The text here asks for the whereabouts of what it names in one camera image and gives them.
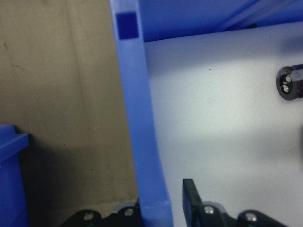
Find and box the black cylindrical capacitor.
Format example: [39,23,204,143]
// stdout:
[276,63,303,101]

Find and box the blue bin with capacitors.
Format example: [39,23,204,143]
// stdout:
[110,0,303,227]

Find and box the white bin liner sheet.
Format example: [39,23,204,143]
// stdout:
[143,20,303,227]

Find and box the blue bin with buttons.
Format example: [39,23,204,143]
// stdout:
[0,124,30,227]

